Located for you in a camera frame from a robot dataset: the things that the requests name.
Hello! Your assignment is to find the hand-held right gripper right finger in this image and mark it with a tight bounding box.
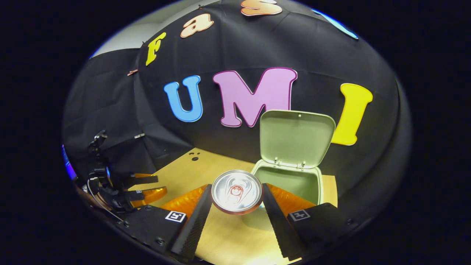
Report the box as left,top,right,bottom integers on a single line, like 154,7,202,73
262,183,355,261

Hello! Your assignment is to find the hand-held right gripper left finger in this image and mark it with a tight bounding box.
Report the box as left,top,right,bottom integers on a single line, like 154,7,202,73
123,184,213,262

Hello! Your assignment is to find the silver pop can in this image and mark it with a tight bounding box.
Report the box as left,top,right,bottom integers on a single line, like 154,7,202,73
211,169,263,215

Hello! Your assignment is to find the green desktop garbage bin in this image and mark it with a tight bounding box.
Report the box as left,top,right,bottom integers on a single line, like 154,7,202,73
241,110,336,232

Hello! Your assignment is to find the wooden desktop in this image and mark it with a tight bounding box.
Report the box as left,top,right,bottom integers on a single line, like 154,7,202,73
129,147,338,265

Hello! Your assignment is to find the black backdrop cloth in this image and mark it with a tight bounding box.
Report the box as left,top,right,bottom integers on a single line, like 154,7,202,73
63,0,409,221

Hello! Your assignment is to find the thin grey cable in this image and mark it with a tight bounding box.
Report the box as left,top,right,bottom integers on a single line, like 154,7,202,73
86,179,124,222

